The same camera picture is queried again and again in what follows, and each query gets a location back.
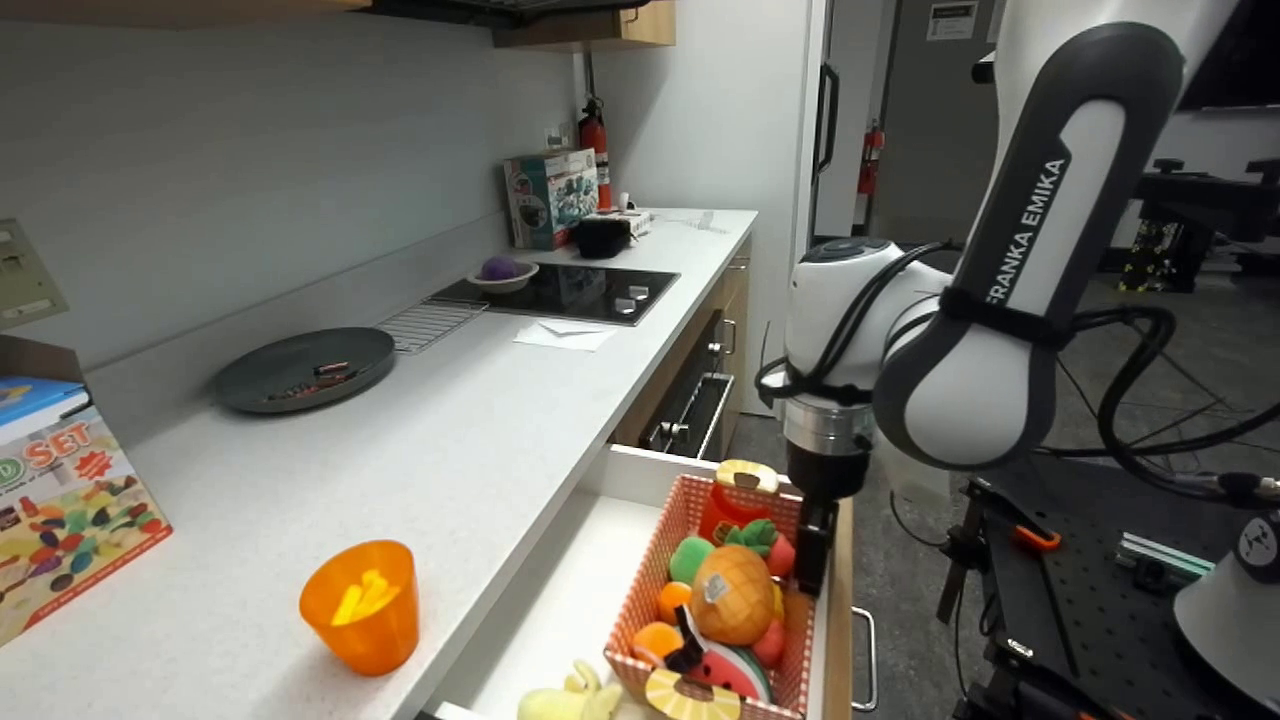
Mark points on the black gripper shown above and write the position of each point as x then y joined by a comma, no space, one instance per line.
830,479

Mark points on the wooden kitchen drawer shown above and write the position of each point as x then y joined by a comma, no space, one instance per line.
572,587

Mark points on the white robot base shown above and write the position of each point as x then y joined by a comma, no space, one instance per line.
1224,625

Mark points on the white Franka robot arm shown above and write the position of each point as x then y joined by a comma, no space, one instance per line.
1043,266

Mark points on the red toy strawberry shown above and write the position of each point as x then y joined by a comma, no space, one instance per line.
772,548

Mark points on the red toy carton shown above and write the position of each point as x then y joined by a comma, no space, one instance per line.
746,509

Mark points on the big orange toy fruit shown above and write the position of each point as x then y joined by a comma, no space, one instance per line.
734,594

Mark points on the small red toy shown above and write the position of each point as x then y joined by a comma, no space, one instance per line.
770,642

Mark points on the green plush toy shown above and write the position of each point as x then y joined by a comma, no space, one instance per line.
690,562

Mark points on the toy watermelon slice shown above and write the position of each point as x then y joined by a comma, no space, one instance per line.
727,665

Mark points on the small orange toy ball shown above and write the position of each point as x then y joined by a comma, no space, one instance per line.
654,642
675,601

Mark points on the red checkered basket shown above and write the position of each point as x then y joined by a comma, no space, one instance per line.
641,587

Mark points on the yellow toy pineapple slice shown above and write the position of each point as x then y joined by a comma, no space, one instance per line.
686,701

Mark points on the black perforated robot table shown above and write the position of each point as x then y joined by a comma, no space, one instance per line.
1092,625

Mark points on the pale yellow toy banana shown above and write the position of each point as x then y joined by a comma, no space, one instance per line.
565,697

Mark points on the white paper napkin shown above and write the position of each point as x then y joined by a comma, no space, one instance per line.
565,333

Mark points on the black glass cooktop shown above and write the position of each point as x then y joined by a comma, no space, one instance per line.
587,290

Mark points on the teal and white tool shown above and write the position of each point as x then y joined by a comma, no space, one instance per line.
1164,552

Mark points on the black mug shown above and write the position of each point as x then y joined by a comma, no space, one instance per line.
601,239

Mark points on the red fire extinguisher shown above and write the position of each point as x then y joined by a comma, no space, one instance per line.
872,164
595,134

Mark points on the beige bowl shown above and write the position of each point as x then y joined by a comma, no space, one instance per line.
502,280

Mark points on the purple toy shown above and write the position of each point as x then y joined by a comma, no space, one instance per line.
502,266

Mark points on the grey metal door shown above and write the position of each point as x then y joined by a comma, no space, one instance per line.
904,134

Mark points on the teal picture box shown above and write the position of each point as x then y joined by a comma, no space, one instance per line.
547,203

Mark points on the orange plastic cup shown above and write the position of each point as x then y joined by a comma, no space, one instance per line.
382,642

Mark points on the yellow toy piece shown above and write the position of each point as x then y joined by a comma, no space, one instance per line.
361,597

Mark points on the dark round plate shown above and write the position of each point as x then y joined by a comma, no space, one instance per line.
283,380

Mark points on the black range hood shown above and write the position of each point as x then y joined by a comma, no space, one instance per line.
505,8

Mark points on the black monitor screen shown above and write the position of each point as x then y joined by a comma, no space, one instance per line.
1247,52

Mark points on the colourful toy set box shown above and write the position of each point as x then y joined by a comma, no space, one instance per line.
65,520

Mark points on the black camera tripod stand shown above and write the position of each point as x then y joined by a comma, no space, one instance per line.
1203,203

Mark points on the wooden wall cabinet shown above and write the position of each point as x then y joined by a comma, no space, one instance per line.
646,21

